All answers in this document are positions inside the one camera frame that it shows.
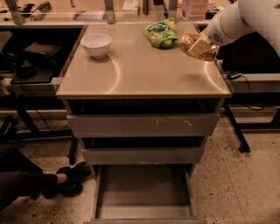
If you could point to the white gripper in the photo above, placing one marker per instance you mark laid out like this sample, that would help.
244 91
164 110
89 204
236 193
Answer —
212 31

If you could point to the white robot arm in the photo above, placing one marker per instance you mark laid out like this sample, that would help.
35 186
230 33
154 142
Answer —
237 20

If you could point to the grey top drawer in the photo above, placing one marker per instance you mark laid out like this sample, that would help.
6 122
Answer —
187 125

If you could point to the grey drawer cabinet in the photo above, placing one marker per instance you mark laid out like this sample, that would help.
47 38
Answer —
137 79

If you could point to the grey middle drawer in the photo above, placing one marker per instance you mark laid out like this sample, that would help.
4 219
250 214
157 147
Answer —
143 156

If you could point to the grey open bottom drawer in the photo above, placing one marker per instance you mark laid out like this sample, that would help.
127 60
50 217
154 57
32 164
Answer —
143 194

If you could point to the pink stacked containers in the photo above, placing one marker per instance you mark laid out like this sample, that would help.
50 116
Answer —
194 9

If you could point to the green chip bag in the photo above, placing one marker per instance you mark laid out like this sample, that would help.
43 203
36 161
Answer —
161 35

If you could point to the black power adapter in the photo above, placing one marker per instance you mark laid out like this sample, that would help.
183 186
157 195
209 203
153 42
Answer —
233 75

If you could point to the white ceramic bowl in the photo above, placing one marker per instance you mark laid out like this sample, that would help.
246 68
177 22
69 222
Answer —
97 45

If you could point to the black table leg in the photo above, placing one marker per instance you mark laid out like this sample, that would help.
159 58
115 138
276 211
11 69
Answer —
244 147

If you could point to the black shoe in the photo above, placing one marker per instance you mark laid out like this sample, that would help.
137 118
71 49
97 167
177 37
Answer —
75 176

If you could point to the person's legs in black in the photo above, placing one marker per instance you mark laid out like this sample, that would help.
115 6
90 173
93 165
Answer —
20 177

